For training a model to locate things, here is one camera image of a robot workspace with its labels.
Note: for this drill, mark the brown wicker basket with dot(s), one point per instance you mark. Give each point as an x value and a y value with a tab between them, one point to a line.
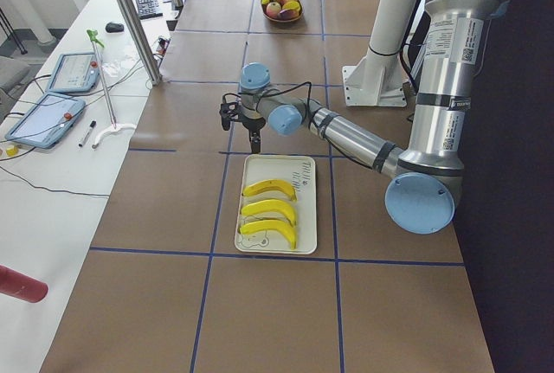
278	20

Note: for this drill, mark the yellow starfruit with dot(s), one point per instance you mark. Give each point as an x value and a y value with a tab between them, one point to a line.
291	5

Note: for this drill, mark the dark red mango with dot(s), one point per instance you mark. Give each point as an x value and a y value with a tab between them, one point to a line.
287	15

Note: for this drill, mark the white bear tray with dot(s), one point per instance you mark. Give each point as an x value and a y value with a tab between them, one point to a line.
300	172

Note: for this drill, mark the grey tape roll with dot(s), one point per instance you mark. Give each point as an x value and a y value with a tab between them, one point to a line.
177	4

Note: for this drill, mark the black keyboard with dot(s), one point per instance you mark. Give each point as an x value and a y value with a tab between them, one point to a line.
148	9

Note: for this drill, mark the white reacher grabber tool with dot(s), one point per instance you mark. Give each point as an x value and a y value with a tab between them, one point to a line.
115	126

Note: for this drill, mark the black marker pen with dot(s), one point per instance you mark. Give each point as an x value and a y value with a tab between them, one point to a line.
87	134

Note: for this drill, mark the black computer mouse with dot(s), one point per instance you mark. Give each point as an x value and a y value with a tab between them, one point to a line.
112	27

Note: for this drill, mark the upper blue teach pendant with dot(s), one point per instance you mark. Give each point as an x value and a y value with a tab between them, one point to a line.
74	73

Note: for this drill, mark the blue teach pendant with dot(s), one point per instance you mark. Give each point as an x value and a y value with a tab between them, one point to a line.
74	73
46	123

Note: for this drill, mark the lower blue teach pendant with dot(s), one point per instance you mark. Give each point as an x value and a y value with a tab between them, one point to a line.
46	123

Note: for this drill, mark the red cylinder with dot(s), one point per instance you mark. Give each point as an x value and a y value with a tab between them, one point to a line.
21	286

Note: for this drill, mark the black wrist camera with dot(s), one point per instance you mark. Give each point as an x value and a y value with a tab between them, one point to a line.
230	111

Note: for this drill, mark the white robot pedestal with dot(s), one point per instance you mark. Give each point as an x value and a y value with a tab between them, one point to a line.
377	80

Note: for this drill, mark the aluminium frame post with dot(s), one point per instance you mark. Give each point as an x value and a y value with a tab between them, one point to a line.
134	25

